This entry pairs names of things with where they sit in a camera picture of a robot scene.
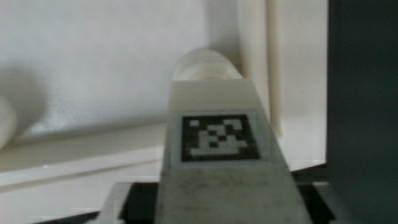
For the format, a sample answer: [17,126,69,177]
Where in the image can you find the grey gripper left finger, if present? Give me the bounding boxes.
[95,182,157,224]

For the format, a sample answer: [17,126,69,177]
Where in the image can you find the white square tabletop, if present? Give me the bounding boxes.
[0,0,328,224]

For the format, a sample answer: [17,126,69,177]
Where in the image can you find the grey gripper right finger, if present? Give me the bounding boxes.
[294,181,351,224]

